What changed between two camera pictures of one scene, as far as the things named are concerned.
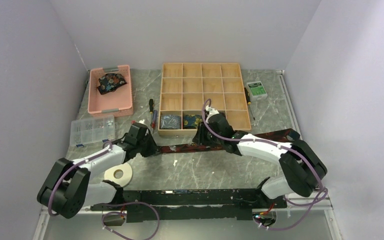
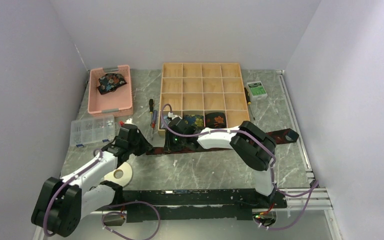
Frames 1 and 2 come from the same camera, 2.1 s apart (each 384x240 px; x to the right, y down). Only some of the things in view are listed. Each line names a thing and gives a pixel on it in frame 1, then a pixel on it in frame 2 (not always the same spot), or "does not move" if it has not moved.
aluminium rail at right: x=281 y=74 does not move
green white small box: x=256 y=91 does not move
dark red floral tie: x=282 y=136 does not move
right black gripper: x=199 y=137 to x=169 y=147
